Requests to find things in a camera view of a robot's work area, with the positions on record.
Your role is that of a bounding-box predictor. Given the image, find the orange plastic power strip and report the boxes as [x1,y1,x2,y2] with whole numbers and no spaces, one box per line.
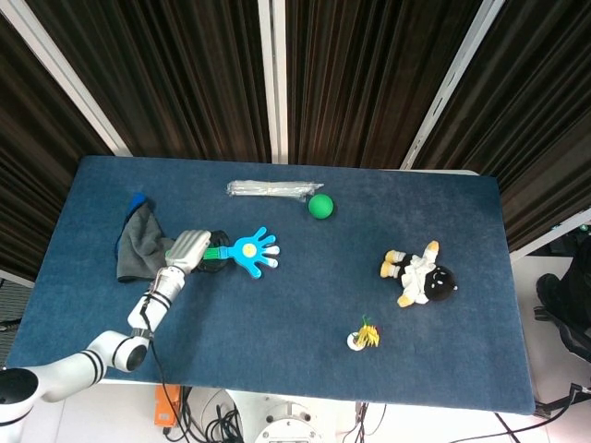
[153,384,182,429]

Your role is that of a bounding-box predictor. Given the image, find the clear bag of white straws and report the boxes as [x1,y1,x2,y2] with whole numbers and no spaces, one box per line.
[225,179,325,203]

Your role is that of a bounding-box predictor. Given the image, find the blue hand clapper green handle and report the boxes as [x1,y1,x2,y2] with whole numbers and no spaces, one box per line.
[164,225,282,281]

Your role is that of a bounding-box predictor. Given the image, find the blue velvet tablecloth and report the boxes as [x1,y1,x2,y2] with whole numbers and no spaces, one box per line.
[6,155,537,415]

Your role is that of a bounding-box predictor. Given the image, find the white slanted frame post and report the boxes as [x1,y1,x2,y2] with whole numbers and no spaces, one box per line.
[0,0,131,157]
[399,0,514,171]

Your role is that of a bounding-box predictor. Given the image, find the green rubber ball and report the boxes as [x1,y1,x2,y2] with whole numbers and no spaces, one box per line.
[308,193,335,220]

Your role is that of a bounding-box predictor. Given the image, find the black bag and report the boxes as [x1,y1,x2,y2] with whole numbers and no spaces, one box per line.
[534,271,591,368]

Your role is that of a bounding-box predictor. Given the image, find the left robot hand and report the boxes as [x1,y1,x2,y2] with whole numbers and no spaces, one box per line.
[164,229,233,275]

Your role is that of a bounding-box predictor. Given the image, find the white upright frame post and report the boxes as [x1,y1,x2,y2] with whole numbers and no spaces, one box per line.
[257,0,289,164]

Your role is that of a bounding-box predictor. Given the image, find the yellow green feather shuttlecock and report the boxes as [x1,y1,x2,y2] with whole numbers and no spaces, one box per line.
[345,314,382,353]

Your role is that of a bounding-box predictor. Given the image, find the dark brown pleated curtain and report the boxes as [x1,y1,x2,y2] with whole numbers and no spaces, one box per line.
[0,0,591,283]

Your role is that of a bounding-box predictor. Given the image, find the black white yellow plush doll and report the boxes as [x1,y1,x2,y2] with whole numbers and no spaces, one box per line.
[380,240,460,309]

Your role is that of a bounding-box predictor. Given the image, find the black floor cables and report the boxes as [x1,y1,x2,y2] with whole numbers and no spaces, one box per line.
[161,386,259,443]

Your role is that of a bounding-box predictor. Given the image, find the grey cloth black edging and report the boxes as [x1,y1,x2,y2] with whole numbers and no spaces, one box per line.
[115,192,177,283]

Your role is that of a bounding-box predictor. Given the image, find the white frame beam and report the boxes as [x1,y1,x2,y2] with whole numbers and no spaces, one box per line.
[509,221,591,263]

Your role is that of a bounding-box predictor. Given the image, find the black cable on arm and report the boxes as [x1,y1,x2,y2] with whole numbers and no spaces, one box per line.
[139,298,168,386]

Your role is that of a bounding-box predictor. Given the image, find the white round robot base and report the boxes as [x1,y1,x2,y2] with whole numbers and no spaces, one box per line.
[252,397,325,443]

